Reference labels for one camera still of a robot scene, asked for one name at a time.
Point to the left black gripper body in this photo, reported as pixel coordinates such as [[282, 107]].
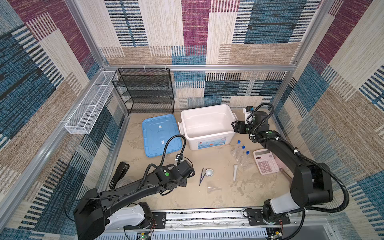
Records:
[[182, 183]]

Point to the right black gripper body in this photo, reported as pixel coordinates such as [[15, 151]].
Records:
[[244, 128]]

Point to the clear test tube rack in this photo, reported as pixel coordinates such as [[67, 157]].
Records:
[[250, 160]]

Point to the white plastic storage bin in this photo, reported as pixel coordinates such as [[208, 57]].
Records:
[[207, 127]]

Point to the white ceramic pestle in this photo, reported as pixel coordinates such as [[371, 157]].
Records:
[[235, 172]]

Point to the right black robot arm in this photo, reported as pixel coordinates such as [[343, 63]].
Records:
[[312, 181]]

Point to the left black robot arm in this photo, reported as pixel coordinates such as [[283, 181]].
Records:
[[91, 215]]

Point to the blue plastic tweezers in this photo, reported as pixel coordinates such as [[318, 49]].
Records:
[[203, 173]]

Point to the small white mortar bowl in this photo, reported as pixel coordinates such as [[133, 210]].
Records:
[[209, 172]]

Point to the pink calculator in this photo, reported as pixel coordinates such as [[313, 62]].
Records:
[[265, 162]]

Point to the blue plastic bin lid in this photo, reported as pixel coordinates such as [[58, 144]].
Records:
[[156, 132]]

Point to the black stapler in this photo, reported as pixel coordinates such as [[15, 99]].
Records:
[[119, 174]]

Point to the clear tape roll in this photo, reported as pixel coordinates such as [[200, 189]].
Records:
[[123, 182]]

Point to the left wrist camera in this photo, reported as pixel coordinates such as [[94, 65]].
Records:
[[179, 159]]

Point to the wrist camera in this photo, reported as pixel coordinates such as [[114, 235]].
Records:
[[179, 159], [248, 112]]

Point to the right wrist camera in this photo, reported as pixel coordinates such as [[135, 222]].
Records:
[[248, 112]]

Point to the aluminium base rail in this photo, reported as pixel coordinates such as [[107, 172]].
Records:
[[208, 224]]

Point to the black wire shelf rack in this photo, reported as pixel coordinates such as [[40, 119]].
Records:
[[145, 90]]

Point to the white wire mesh basket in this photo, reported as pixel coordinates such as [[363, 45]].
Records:
[[86, 114]]

